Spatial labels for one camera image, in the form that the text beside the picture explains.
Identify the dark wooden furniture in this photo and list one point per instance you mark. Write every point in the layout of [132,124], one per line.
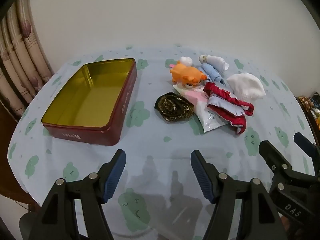
[10,187]

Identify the cluttered side shelf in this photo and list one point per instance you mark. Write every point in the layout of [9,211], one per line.
[310,107]

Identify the pink green wipes pack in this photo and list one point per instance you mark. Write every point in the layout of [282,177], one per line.
[208,118]

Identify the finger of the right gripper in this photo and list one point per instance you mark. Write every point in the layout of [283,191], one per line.
[311,149]
[282,169]

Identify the blue towel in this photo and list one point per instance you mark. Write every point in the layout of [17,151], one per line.
[212,75]

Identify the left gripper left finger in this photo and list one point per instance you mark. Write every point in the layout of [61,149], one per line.
[57,216]

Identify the blue cloud print tablecloth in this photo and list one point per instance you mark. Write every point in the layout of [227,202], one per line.
[158,196]

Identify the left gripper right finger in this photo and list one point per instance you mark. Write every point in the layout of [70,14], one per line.
[259,218]

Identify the white shoe shine cloth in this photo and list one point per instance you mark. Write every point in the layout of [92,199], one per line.
[217,62]

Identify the beige patterned curtain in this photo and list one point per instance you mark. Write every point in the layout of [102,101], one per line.
[24,69]

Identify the red white satin sleep mask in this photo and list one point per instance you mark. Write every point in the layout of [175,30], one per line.
[228,107]

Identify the white fluffy cloth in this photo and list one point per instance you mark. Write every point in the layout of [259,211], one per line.
[246,87]

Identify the red gold toffee tin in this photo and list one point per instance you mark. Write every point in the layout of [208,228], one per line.
[92,105]

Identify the orange plush toy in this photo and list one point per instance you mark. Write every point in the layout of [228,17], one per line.
[186,75]

